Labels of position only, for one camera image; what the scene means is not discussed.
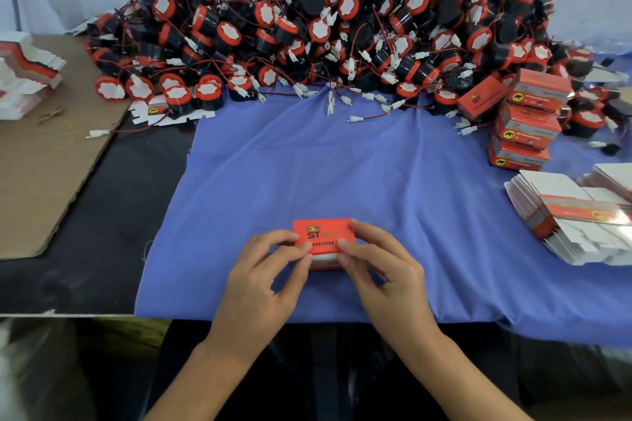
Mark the person's right hand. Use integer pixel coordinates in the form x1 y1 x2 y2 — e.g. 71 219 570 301
336 218 446 358

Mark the person's left hand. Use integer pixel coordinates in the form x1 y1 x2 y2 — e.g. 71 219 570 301
209 228 315 358

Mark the orange white paper box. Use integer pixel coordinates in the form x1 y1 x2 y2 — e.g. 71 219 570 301
508 68 574 113
488 134 549 172
496 103 562 149
456 75 508 123
292 217 357 271

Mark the stack of paper boxes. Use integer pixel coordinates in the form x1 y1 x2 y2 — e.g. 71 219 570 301
0 31 67 121
504 162 632 266

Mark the pile of black red buzzers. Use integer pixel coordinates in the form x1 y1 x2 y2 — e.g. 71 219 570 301
87 0 632 136

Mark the person's left forearm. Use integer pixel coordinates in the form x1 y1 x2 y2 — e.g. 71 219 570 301
148 332 273 421

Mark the blue cloth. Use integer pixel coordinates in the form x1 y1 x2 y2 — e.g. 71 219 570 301
135 55 632 348

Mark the brown cardboard sheet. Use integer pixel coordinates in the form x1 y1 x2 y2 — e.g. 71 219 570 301
0 36 132 261

